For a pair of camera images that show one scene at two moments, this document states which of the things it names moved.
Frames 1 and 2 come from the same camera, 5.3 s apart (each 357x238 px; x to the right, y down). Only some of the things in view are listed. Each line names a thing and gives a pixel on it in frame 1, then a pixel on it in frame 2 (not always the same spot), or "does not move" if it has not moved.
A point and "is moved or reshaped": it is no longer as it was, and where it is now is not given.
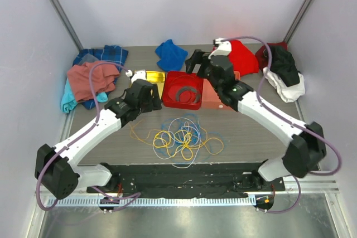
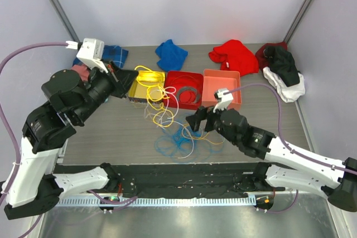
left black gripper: (154, 103) → (121, 79)
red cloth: (242, 61) does not move
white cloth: (289, 93) does not move
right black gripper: (197, 59) → (201, 114)
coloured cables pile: (183, 139) is moved or reshaped
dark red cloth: (262, 54) does not move
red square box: (183, 90) does not move
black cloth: (284, 64) does not move
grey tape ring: (186, 88) does not move
